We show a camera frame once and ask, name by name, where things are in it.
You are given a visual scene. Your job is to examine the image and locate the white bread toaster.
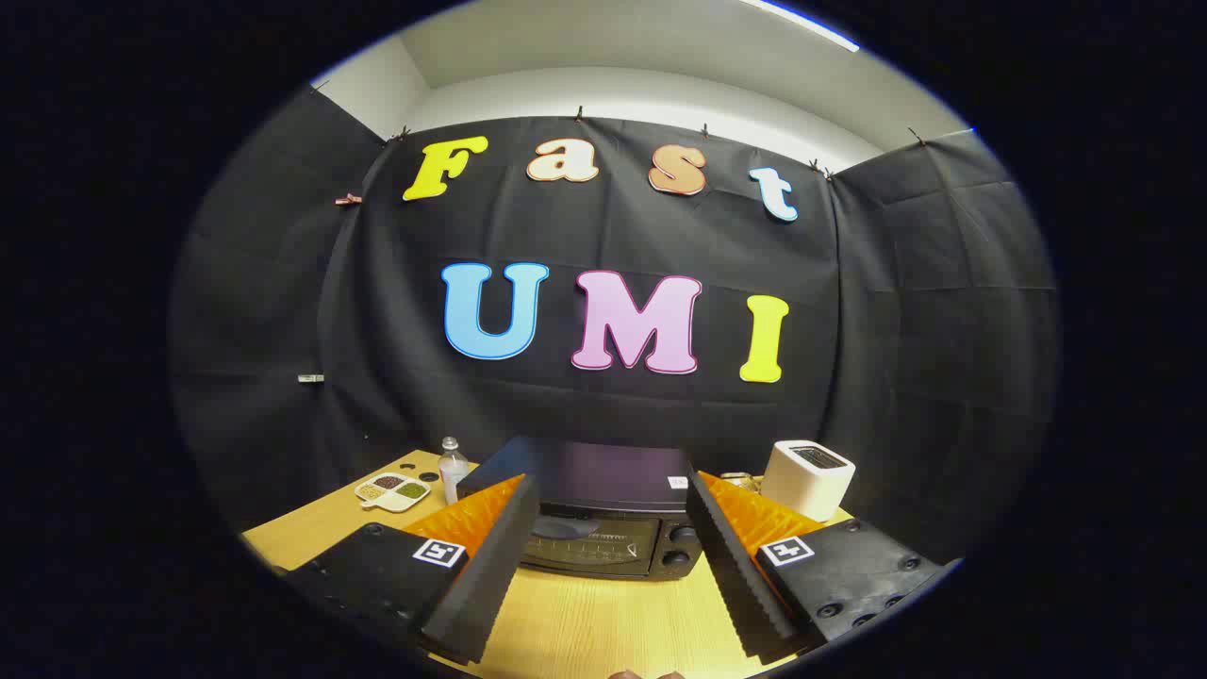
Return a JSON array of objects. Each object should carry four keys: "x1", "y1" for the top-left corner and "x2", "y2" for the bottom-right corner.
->
[{"x1": 760, "y1": 439, "x2": 856, "y2": 522}]

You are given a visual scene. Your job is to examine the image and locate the clear plastic bottle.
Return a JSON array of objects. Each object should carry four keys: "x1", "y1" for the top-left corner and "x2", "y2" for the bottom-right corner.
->
[{"x1": 438, "y1": 437, "x2": 470, "y2": 504}]

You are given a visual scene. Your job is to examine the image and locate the white divided dish of beans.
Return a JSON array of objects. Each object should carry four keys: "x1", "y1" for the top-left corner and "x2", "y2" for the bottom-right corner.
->
[{"x1": 355, "y1": 472, "x2": 432, "y2": 513}]

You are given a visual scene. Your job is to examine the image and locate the black toaster oven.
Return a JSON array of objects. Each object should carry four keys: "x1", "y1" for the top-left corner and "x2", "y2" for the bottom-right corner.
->
[{"x1": 457, "y1": 436, "x2": 706, "y2": 580}]

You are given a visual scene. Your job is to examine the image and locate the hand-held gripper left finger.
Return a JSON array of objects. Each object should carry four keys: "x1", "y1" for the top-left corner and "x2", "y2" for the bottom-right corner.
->
[{"x1": 283, "y1": 474, "x2": 541, "y2": 666}]

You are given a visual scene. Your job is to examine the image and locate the black backdrop cloth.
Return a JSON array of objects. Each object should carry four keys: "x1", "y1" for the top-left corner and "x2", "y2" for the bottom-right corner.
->
[{"x1": 170, "y1": 85, "x2": 1062, "y2": 567}]

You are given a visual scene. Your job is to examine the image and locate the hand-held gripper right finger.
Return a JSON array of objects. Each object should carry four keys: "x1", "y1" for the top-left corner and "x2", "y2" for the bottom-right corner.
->
[{"x1": 686, "y1": 470, "x2": 949, "y2": 664}]

